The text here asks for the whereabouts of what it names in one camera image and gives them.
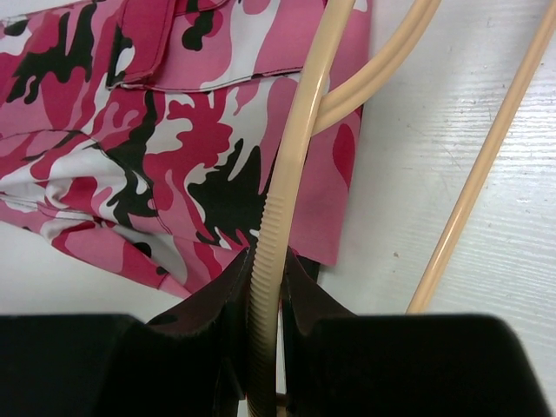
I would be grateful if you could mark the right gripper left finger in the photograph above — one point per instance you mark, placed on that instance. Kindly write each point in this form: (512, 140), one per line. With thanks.
(187, 361)

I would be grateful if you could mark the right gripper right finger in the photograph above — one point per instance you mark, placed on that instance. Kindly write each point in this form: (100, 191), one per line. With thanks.
(338, 363)

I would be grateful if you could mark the pink camouflage trousers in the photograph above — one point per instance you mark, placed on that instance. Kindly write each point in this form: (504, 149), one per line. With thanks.
(140, 136)

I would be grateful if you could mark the beige wooden hanger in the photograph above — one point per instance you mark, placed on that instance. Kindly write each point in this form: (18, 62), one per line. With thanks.
(313, 110)

